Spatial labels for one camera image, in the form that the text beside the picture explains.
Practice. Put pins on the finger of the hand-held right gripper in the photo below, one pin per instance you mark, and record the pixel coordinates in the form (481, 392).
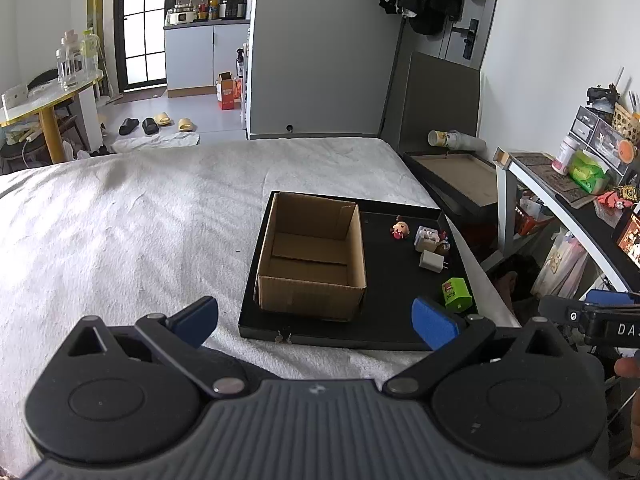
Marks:
(610, 297)
(560, 310)

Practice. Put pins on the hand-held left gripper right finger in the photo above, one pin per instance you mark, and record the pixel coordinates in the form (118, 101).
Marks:
(435, 322)

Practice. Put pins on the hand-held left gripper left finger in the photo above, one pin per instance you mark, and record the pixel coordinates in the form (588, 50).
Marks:
(195, 317)

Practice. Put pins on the green toy house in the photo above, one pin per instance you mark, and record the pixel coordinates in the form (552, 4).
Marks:
(456, 292)

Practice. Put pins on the black shallow tray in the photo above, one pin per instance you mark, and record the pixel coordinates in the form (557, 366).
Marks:
(395, 305)

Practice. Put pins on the white wall charger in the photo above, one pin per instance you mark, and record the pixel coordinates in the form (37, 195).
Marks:
(430, 261)

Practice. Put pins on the purple white toy box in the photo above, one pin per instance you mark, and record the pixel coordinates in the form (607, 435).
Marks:
(425, 237)

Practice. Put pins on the red-haired doll figurine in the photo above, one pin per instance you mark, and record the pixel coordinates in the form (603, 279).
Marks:
(400, 229)

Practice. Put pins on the brown cardboard box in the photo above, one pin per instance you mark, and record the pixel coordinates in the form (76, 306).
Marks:
(310, 260)

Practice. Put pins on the person's right hand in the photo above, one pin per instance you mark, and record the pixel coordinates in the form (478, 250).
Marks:
(629, 367)

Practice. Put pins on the white shopping bag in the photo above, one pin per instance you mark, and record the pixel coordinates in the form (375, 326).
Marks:
(560, 265)

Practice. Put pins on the framed colourful picture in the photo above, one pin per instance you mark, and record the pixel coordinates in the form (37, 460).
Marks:
(630, 237)

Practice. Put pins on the red toy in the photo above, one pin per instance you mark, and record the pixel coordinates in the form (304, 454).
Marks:
(614, 199)

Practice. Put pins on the orange box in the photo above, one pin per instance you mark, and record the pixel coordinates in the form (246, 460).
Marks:
(527, 215)

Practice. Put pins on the green wipes pack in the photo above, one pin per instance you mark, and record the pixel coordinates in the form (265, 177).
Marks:
(589, 172)

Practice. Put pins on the brown patterned mat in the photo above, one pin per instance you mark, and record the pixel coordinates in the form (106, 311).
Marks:
(545, 175)

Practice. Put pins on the white pill bottle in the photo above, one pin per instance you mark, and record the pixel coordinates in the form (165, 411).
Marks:
(565, 155)

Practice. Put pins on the grey drawer organizer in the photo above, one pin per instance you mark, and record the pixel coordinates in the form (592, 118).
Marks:
(592, 132)

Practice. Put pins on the wicker basket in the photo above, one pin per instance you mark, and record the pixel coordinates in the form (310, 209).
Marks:
(627, 125)

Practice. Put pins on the white floor towel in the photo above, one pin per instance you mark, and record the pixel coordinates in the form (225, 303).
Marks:
(155, 141)

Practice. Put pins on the cylindrical snack can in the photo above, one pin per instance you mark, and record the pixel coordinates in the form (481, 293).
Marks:
(457, 140)

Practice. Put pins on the yellow slipper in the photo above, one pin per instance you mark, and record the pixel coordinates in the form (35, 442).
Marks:
(163, 120)
(185, 124)

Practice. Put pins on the black slipper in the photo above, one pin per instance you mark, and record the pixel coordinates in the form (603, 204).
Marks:
(129, 126)
(150, 126)

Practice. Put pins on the black model figure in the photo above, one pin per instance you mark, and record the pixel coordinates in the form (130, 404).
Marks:
(602, 97)

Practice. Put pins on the grey upright board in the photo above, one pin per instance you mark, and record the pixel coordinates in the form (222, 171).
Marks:
(435, 100)

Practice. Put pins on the orange carton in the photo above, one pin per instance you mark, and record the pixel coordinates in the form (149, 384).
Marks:
(227, 92)

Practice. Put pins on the dark spray bottle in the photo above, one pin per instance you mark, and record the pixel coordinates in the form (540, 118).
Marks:
(240, 65)

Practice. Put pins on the white kitchen cabinet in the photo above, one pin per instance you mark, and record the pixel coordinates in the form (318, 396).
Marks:
(192, 57)

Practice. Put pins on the white table with yellow leg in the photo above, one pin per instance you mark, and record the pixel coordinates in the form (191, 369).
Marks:
(45, 100)

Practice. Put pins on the clear glass bottle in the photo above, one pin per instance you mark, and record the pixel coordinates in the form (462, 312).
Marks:
(69, 62)

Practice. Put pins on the pale green bottle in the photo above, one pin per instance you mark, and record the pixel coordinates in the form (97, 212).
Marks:
(89, 52)

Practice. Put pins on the black door lock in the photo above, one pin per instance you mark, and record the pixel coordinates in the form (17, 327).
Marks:
(470, 37)

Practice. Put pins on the white kitchen appliance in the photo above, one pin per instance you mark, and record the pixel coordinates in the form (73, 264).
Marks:
(181, 17)

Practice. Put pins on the black-framed glass door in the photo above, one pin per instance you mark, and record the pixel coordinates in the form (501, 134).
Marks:
(142, 20)

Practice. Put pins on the grey entrance door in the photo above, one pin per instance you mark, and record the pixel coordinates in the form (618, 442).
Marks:
(492, 15)

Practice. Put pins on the black rice cooker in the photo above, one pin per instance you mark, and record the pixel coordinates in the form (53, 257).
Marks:
(231, 8)

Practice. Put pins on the black desk with white frame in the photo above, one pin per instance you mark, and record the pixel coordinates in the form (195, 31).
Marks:
(575, 215)

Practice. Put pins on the black picture frame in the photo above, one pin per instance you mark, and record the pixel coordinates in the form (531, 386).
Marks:
(460, 177)

